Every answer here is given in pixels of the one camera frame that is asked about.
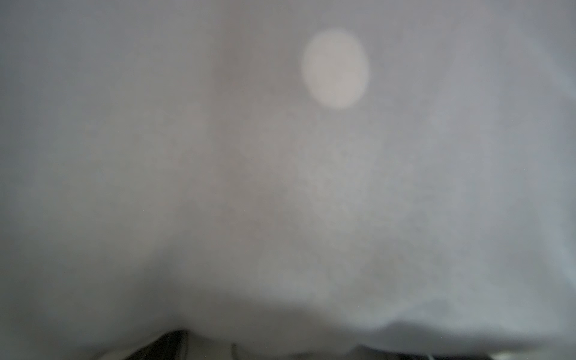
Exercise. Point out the grey bear-print pillow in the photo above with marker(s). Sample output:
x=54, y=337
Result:
x=288, y=179

